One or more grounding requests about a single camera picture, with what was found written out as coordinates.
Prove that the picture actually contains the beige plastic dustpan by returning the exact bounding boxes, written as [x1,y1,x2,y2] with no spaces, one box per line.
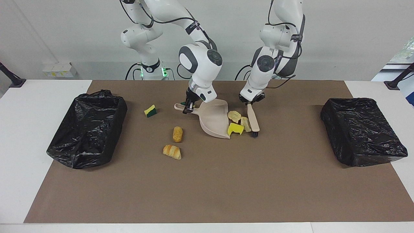
[174,99,231,139]

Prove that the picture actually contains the white wall socket box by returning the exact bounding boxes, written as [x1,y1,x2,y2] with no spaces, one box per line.
[42,61,78,78]

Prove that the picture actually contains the blue plastic item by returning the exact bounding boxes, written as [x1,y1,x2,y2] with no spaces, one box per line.
[401,81,414,107]

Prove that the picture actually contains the small green yellow sponge piece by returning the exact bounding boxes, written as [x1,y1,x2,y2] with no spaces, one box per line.
[144,104,158,118]

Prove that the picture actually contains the black clamp stand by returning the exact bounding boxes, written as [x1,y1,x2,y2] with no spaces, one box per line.
[0,62,27,88]
[384,63,414,90]

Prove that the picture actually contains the striped toy croissant piece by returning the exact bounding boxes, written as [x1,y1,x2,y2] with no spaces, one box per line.
[162,144,182,160]

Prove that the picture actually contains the large brown paper mat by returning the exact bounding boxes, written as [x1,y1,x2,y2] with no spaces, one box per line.
[24,80,414,224]

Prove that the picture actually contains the black bag lined bin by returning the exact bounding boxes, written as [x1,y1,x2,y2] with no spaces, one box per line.
[46,90,128,170]
[320,97,409,167]

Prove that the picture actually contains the plain yellow sponge piece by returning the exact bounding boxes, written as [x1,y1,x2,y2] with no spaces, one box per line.
[227,122,245,137]

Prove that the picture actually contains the beige hand brush black bristles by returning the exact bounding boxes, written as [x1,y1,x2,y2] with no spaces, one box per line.
[247,103,260,138]

